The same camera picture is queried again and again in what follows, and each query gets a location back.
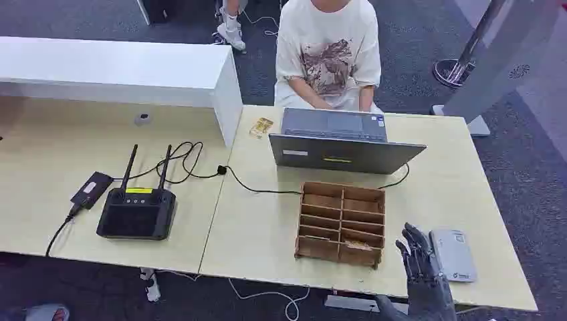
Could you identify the white flat floor tray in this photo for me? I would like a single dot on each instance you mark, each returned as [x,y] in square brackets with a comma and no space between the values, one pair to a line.
[350,303]

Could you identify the grey open laptop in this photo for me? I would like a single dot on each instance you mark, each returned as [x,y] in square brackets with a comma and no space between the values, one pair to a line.
[341,153]

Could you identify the grey and red object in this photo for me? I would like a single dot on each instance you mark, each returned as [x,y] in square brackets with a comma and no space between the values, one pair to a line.
[46,313]

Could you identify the white raised counter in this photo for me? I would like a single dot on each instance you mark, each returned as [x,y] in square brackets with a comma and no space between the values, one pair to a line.
[110,66]

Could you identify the black power adapter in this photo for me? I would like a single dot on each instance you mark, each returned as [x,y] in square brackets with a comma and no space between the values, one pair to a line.
[92,189]

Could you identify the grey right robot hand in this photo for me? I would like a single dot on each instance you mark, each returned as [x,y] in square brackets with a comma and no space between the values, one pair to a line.
[425,283]

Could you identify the small grey round object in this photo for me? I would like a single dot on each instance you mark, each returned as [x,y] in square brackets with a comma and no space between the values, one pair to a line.
[142,119]

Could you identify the chrome stanchion post with base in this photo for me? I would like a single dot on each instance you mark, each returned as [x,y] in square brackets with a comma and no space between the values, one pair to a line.
[454,70]

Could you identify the person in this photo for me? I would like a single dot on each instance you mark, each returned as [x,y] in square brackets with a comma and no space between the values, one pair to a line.
[231,27]
[328,35]

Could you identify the wooden card box with compartments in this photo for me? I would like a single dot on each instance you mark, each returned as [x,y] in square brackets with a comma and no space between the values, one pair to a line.
[339,219]

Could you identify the silver flat device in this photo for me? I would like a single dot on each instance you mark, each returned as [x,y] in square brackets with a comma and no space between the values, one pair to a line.
[454,256]

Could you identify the white standing panel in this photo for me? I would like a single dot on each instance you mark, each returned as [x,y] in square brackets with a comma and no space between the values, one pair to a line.
[500,53]

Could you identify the black router with two antennas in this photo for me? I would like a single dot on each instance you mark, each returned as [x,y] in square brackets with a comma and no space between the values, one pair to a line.
[136,217]

